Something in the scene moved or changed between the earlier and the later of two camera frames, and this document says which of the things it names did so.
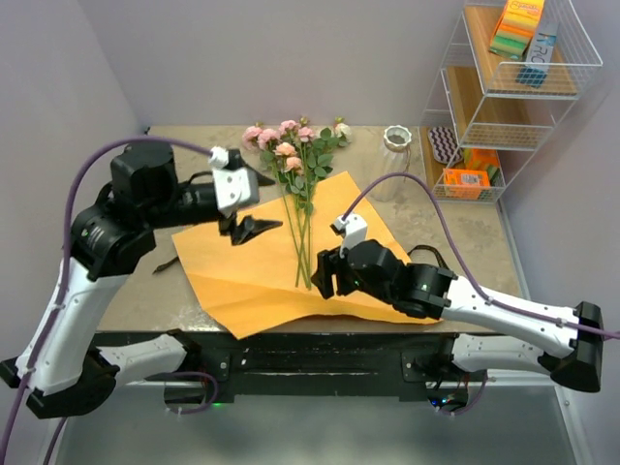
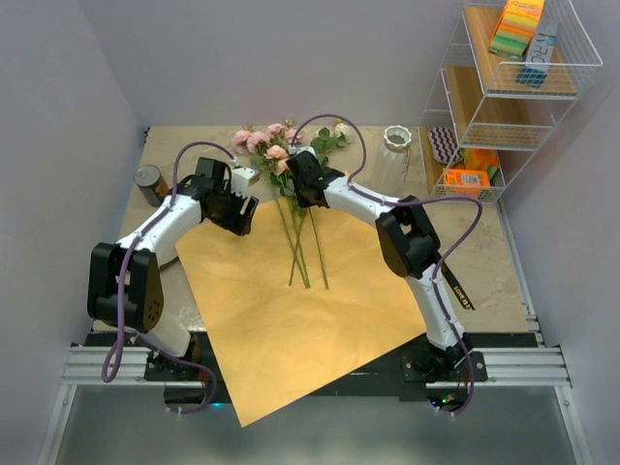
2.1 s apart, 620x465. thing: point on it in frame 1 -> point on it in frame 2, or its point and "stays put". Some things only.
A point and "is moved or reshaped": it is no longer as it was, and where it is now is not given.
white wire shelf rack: x=511 y=69 stays put
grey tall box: x=543 y=40 stays put
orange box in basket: x=464 y=184 stays put
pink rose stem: x=305 y=135 -> x=318 y=251
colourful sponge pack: x=515 y=28 stays put
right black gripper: x=323 y=276 -> x=301 y=201
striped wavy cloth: x=445 y=143 stays put
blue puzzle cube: x=532 y=77 stays put
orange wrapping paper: x=265 y=281 is moved or reshaped
